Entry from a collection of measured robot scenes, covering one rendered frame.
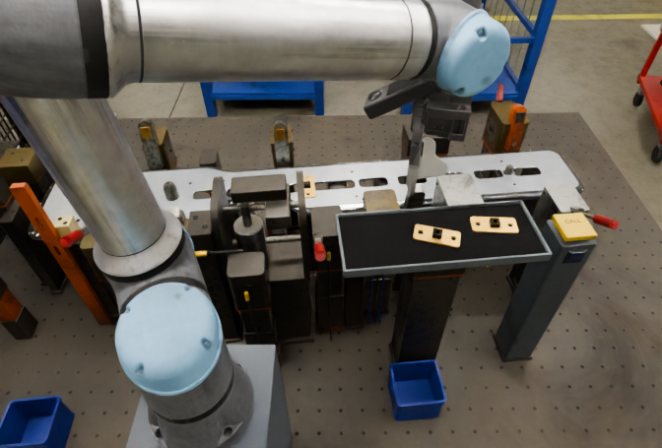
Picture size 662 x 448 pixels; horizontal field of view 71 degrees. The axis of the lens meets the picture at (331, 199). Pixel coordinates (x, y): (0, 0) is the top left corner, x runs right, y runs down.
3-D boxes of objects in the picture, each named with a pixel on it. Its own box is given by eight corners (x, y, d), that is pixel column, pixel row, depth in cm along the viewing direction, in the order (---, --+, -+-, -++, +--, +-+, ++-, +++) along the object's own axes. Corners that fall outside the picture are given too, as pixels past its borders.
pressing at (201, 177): (553, 144, 133) (554, 139, 132) (591, 198, 117) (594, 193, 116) (55, 178, 125) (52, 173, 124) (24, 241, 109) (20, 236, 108)
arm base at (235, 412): (247, 460, 64) (236, 433, 57) (138, 461, 64) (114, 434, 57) (259, 357, 75) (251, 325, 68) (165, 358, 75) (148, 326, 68)
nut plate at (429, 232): (460, 232, 86) (461, 228, 85) (459, 248, 83) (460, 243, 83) (415, 224, 88) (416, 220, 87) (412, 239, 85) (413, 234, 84)
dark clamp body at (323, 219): (341, 302, 130) (342, 204, 103) (346, 341, 121) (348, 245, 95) (314, 304, 129) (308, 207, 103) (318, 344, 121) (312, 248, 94)
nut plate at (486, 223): (513, 219, 88) (515, 214, 88) (518, 233, 86) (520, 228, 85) (469, 217, 89) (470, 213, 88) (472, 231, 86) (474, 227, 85)
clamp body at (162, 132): (195, 206, 158) (169, 119, 134) (191, 231, 150) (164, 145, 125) (175, 207, 158) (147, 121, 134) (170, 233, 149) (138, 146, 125)
